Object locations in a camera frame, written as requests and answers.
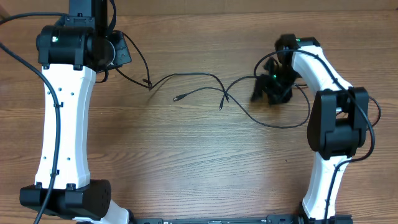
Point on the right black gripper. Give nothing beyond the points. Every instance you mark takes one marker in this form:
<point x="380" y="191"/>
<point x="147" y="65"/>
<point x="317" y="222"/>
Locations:
<point x="263" y="84"/>

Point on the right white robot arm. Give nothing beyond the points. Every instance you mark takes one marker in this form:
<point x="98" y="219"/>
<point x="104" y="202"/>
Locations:
<point x="337" y="124"/>

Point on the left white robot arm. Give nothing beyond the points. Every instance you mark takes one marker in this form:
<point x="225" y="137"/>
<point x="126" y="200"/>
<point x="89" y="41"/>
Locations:
<point x="71" y="54"/>

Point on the cardboard wall panel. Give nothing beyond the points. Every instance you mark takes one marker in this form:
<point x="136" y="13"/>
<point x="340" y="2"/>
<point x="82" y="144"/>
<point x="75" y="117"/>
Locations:
<point x="178" y="7"/>

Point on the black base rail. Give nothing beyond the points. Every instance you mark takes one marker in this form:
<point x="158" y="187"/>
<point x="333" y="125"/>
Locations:
<point x="214" y="220"/>

